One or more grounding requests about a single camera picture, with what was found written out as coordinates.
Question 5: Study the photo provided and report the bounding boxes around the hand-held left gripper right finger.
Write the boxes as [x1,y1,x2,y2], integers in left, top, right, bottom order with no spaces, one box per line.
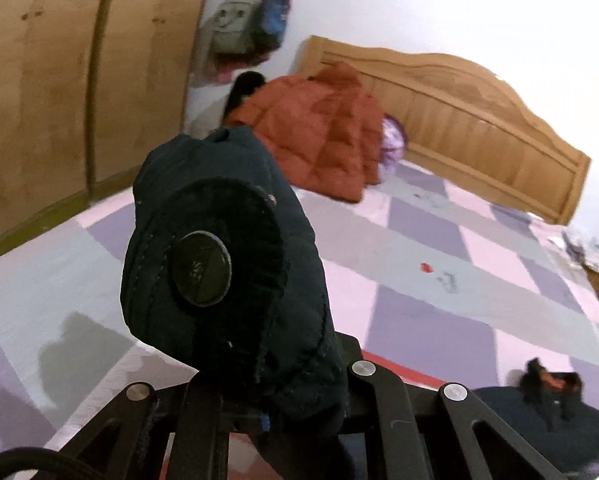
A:
[332,332,570,480]

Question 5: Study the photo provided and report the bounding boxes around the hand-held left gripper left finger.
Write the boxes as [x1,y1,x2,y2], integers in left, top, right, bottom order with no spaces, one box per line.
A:
[44,372,271,480]

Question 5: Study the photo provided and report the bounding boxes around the dark navy coat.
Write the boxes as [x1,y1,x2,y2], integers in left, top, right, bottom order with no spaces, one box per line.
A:
[120,126,599,480]

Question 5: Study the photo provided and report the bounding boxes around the red patterned blanket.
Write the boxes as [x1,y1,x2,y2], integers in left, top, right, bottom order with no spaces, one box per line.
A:
[39,355,480,480]

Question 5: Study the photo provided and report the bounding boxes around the pink purple checkered bed sheet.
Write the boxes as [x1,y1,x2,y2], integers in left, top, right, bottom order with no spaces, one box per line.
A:
[0,160,599,480]

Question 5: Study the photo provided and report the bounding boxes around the purple patterned pillow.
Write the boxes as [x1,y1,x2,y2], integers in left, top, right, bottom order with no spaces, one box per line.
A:
[378,114,409,182]

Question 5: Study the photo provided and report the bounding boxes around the orange-red puffer jacket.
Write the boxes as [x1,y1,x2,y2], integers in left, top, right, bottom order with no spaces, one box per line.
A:
[226,61,386,204]

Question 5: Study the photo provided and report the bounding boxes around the wooden bed headboard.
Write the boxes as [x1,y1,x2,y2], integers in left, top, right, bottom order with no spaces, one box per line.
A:
[296,35,593,226]

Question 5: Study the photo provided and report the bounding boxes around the black cloth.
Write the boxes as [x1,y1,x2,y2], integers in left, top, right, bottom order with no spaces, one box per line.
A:
[222,71,266,127]

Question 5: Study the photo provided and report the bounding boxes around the wooden wardrobe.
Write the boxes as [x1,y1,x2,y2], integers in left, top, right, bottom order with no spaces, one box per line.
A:
[0,0,216,263]

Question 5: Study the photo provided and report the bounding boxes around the black cable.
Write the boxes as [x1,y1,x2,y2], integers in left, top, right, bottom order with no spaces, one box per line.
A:
[0,447,95,480]

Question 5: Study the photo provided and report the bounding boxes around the hanging bags on wall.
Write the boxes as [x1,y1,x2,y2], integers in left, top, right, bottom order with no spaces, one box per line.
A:
[198,0,293,86]

